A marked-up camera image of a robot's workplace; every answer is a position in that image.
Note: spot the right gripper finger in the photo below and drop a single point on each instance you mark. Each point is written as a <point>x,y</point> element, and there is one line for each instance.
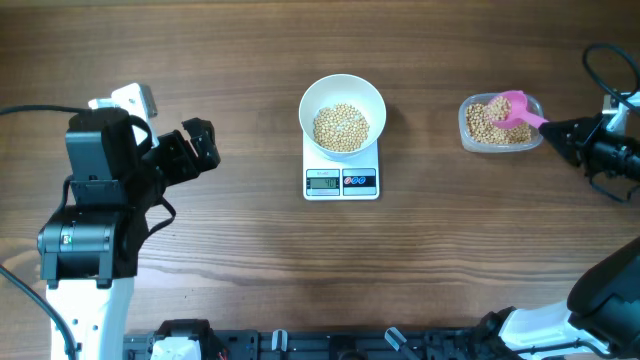
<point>558,129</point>
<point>563,145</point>

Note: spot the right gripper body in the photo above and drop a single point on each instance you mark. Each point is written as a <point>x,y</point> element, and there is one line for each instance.
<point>593,142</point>

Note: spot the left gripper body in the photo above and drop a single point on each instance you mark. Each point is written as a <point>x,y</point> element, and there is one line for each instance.
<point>176,162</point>

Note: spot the pink plastic measuring scoop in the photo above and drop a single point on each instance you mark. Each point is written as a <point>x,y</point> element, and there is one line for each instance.
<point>509,109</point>

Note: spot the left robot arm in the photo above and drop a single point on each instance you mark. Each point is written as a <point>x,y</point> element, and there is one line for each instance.
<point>90,245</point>

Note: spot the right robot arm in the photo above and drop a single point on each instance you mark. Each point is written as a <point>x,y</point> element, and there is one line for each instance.
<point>601,313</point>

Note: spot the soybeans in white bowl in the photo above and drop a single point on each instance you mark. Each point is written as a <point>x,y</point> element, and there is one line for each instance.
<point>341,128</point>

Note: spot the white bowl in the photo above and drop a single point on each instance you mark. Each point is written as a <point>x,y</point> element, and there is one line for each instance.
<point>343,88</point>

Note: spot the white digital kitchen scale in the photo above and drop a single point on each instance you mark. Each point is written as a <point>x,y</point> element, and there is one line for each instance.
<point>352,178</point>

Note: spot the clear plastic container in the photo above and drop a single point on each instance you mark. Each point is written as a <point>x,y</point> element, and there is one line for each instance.
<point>471,145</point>

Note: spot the pile of soybeans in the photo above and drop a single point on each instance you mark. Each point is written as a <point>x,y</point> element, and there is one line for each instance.
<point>483,131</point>

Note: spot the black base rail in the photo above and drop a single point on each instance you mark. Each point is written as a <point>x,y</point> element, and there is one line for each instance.
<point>251,344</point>

